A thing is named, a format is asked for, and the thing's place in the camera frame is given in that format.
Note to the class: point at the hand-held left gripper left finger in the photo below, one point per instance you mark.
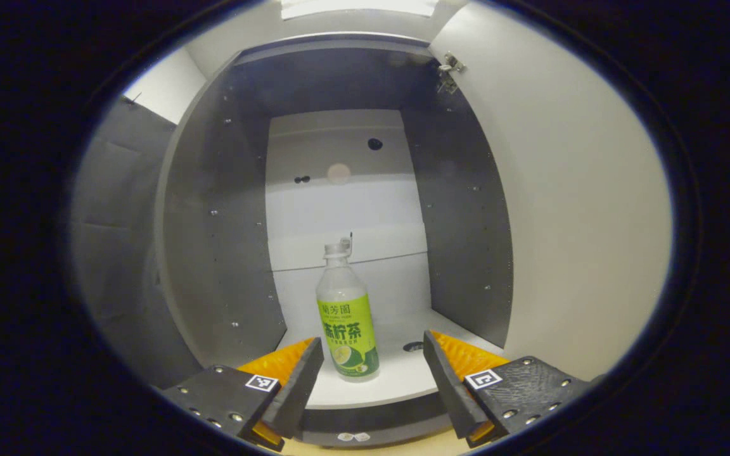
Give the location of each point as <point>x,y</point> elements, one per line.
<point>301,386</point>

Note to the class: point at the green label drink bottle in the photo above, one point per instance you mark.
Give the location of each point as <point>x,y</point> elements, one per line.
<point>347,323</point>

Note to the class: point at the black backdrop cloth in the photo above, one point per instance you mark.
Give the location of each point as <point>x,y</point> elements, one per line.
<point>118,253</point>

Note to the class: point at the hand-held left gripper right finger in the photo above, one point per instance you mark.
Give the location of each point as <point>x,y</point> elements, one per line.
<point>444,380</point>

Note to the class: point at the dark grey cabinet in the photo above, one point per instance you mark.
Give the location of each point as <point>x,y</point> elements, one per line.
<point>213,253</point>

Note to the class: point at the metal door hinge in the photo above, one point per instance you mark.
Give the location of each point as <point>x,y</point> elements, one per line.
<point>448,69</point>

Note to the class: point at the ceiling light panel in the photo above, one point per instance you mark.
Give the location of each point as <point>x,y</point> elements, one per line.
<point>358,7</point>

